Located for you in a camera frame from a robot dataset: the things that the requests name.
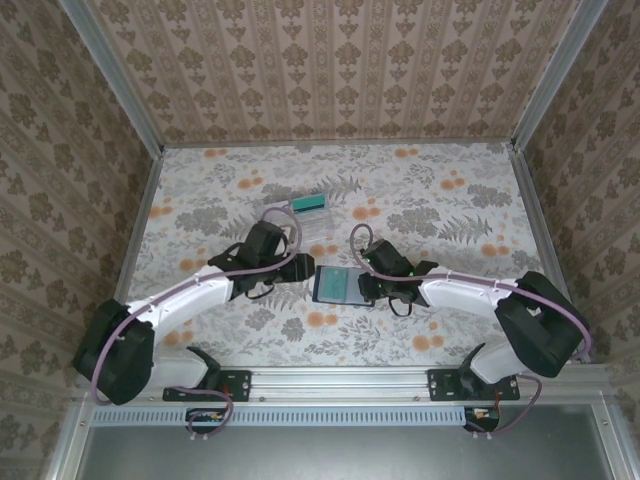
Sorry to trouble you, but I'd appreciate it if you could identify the black connector box with wires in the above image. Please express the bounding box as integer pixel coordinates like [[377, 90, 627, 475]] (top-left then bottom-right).
[[185, 407, 227, 435], [463, 406, 502, 434]]

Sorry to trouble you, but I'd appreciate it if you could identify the clear acrylic tiered card stand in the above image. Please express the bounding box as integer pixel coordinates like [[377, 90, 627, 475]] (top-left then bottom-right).
[[251, 189, 335, 245]]

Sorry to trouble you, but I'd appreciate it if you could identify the grey metal sheet panel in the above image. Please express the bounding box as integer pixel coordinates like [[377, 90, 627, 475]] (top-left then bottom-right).
[[74, 403, 619, 480]]

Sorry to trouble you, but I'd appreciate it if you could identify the wide aluminium frame rail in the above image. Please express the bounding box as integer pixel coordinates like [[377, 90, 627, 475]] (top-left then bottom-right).
[[74, 363, 612, 402]]

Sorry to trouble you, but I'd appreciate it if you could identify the slim aluminium frame rail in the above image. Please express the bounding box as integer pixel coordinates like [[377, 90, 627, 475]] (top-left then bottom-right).
[[510, 147, 576, 301], [110, 148, 166, 306], [162, 141, 516, 150]]

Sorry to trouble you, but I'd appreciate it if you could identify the aluminium frame post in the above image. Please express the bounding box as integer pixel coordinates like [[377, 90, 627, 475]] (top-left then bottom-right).
[[59, 0, 166, 155], [510, 0, 615, 154]]

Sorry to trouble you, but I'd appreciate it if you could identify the aluminium frame bar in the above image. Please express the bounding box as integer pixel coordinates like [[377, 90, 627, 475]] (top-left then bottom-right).
[[43, 399, 99, 480], [592, 399, 640, 480]]

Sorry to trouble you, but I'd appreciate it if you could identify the floral patterned table cover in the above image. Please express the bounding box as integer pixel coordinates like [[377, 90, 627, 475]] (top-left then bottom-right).
[[99, 143, 581, 369]]

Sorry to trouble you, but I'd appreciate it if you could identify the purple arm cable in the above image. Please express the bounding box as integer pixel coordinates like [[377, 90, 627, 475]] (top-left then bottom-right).
[[91, 206, 307, 444], [349, 223, 595, 442]]

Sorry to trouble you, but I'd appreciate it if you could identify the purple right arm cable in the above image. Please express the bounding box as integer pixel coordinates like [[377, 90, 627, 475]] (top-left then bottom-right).
[[349, 223, 595, 442]]

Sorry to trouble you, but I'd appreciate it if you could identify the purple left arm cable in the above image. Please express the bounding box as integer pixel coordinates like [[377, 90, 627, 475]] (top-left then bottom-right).
[[91, 206, 307, 444]]

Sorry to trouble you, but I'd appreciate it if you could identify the dark blue card holder wallet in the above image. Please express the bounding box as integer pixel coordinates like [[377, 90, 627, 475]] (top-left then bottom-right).
[[311, 264, 376, 306]]

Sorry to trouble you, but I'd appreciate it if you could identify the white slotted cable duct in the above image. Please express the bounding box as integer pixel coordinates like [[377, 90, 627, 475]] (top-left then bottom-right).
[[92, 405, 501, 427]]

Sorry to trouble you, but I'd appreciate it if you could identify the teal plastic card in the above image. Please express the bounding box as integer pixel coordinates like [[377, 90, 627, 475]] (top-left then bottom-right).
[[319, 268, 359, 302], [291, 194, 330, 212]]

